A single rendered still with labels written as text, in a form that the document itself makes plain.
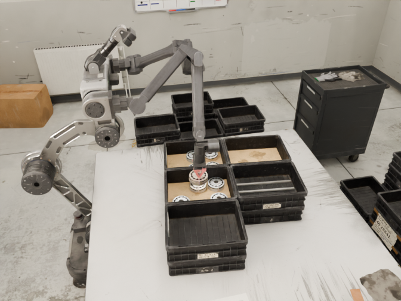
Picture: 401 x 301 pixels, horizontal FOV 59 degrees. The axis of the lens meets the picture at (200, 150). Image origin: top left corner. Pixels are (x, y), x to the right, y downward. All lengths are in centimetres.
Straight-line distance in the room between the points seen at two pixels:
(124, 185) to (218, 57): 309
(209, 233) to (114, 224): 60
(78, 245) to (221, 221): 121
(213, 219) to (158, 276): 41
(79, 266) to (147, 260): 78
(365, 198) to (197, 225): 165
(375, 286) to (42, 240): 246
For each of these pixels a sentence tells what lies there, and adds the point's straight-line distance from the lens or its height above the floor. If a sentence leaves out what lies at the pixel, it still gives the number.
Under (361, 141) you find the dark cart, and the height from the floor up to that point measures 29.
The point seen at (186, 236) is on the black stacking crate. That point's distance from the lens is 190.
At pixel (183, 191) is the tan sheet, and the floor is 83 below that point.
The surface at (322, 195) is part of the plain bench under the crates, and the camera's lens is 242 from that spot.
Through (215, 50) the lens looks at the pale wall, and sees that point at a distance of 508.
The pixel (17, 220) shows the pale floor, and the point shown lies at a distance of 353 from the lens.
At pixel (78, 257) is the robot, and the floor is 24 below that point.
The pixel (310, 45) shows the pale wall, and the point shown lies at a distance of 557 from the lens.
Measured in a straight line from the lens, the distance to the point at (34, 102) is 459.
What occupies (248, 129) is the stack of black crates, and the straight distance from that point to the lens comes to 333.
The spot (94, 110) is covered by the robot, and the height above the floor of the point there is 145.
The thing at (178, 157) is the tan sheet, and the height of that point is 83.
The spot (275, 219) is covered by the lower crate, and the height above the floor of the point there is 73.
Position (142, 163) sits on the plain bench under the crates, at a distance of 261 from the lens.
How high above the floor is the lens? 227
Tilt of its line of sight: 36 degrees down
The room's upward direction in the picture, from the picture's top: 1 degrees counter-clockwise
